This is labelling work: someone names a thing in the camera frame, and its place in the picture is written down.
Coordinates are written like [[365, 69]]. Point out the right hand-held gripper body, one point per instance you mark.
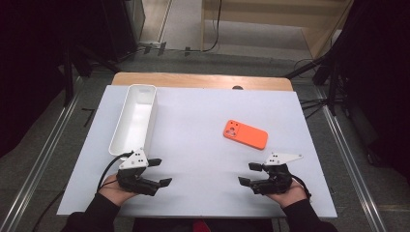
[[277, 177]]

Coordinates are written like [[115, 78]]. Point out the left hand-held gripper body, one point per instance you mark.
[[132, 175]]

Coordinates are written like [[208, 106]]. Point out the orange phone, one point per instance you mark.
[[248, 135]]

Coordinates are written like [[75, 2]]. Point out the white plastic bin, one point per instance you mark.
[[135, 122]]

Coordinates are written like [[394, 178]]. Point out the person's right hand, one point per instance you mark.
[[290, 196]]

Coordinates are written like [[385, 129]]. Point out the person's left hand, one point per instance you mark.
[[111, 190]]

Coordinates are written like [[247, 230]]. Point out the white table board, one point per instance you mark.
[[199, 161]]

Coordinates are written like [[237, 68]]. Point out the red cloth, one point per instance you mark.
[[201, 226]]

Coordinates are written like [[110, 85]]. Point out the dark table grommet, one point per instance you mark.
[[237, 87]]

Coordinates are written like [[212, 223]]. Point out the black stand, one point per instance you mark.
[[68, 80], [332, 90]]

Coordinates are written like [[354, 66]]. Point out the white power strip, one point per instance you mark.
[[150, 43]]

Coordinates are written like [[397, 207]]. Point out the black equipment cabinet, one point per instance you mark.
[[122, 29]]

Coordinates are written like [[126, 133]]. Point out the black curtain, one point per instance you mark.
[[32, 64], [380, 80]]

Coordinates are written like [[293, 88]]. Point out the light wooden shelf unit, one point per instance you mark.
[[322, 38]]

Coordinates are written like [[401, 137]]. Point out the metal floor rail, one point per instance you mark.
[[351, 167], [32, 174]]

